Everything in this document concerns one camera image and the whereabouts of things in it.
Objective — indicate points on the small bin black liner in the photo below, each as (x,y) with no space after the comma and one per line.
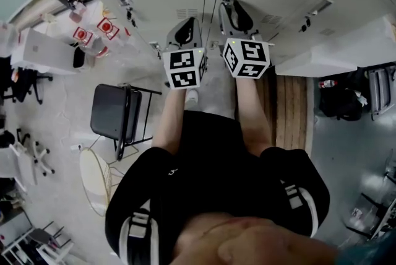
(79,58)

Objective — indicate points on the small black-headed key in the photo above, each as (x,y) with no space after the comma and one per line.
(131,17)

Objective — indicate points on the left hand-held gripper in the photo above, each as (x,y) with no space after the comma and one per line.
(184,68)

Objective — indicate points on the white crumpled tissue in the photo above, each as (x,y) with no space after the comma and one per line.
(362,99)

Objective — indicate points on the black office chair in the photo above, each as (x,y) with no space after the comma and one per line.
(18,84)

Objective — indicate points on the small white cup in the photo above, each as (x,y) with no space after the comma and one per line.
(49,17)

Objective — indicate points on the person's black shirt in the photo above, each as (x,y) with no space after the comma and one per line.
(216,177)

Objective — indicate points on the black backpack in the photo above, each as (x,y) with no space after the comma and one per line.
(340,106)

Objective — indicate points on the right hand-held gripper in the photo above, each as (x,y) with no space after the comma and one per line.
(247,58)

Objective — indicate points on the black metal stool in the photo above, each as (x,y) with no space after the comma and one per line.
(40,236)

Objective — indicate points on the person's white shoe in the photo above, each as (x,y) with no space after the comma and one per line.
(191,98)

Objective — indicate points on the person's left forearm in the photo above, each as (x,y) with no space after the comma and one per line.
(170,121)

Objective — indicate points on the white boxy appliance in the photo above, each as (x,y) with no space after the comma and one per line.
(340,53)

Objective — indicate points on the person's face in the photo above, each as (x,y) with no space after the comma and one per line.
(253,242)

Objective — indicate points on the pink plastic container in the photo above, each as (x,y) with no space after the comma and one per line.
(75,15)

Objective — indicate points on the small clear bottle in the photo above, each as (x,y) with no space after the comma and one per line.
(79,4)

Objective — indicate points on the white office chair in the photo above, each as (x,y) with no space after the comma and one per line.
(40,158)

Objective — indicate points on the white power strip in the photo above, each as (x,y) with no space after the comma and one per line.
(76,147)

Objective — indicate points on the small red-capped plastic bottle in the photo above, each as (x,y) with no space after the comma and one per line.
(328,83)

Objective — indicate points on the white cardboard box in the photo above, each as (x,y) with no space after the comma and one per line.
(43,50)

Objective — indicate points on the black folding chair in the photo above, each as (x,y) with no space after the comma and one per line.
(108,112)

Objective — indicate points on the person's right forearm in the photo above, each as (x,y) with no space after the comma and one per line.
(253,115)

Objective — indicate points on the grey metal case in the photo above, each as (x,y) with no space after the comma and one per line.
(382,90)

